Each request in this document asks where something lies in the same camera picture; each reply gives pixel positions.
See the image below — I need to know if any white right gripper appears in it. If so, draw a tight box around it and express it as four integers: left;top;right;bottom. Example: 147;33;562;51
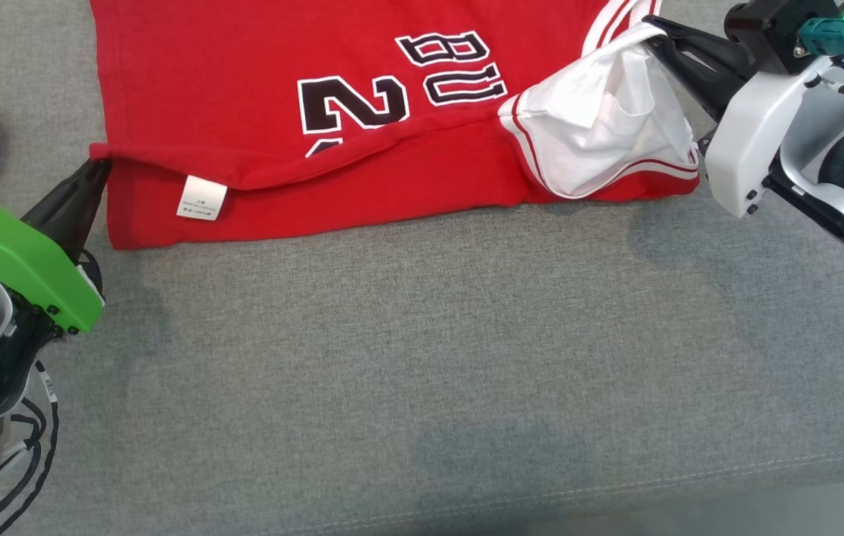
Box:
642;16;844;219

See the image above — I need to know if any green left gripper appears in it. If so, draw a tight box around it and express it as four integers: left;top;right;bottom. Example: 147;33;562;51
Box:
0;159;112;334

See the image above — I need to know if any red basketball jersey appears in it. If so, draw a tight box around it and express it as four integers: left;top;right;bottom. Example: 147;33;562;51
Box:
89;0;700;250

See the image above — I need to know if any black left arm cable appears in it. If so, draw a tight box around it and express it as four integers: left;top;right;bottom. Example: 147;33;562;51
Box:
0;357;62;536

